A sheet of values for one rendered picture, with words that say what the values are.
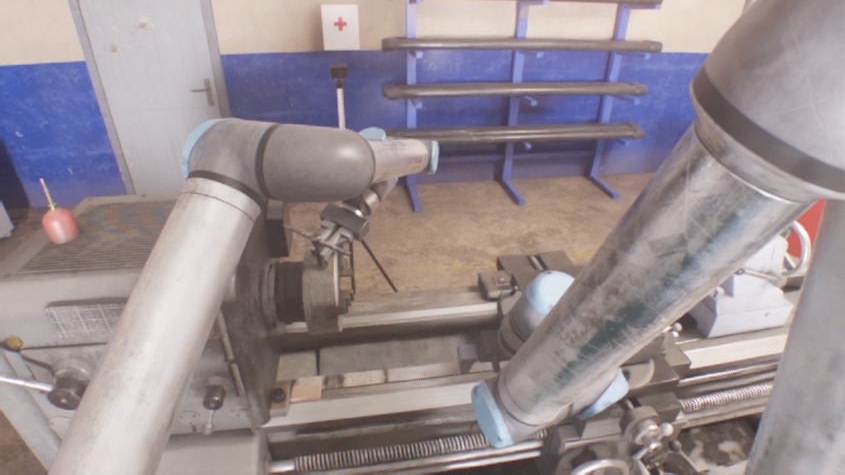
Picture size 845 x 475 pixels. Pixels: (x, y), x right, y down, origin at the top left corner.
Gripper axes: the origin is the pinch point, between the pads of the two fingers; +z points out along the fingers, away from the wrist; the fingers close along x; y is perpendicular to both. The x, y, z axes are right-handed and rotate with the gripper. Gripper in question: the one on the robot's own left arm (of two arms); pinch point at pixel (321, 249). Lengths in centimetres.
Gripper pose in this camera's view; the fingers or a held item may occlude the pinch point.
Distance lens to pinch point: 116.7
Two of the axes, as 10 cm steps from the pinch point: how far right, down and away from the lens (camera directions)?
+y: -0.4, 6.4, 7.7
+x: -8.9, -3.8, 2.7
